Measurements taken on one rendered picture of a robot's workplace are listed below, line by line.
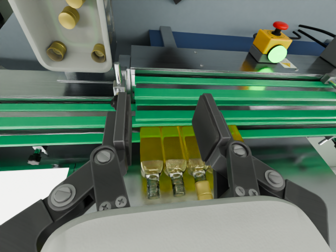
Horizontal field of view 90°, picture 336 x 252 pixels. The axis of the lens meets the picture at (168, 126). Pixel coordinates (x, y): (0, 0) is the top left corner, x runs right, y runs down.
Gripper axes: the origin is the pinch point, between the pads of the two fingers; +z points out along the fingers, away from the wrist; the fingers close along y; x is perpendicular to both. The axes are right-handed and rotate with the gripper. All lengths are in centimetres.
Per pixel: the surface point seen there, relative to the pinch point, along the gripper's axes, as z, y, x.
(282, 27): 38, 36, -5
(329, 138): 22, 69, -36
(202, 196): 3.7, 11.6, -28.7
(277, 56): 34, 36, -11
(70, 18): 37.6, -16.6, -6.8
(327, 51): 42, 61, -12
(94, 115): 26.3, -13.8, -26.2
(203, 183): 6.5, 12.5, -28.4
